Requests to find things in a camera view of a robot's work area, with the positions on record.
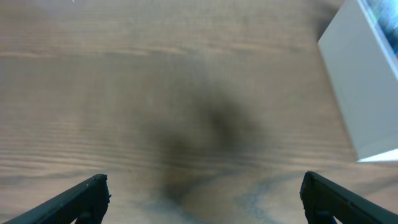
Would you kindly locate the white box with pink interior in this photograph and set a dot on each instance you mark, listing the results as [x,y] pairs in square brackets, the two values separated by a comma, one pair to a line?
[363,72]

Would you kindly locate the Colgate toothpaste tube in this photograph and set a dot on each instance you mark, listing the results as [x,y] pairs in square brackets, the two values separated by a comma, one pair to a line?
[385,12]

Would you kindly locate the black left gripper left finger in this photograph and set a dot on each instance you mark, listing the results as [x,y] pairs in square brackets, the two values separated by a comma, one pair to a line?
[87,202]

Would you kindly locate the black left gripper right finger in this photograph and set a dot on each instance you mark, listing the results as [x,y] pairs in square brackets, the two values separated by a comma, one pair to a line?
[326,202]

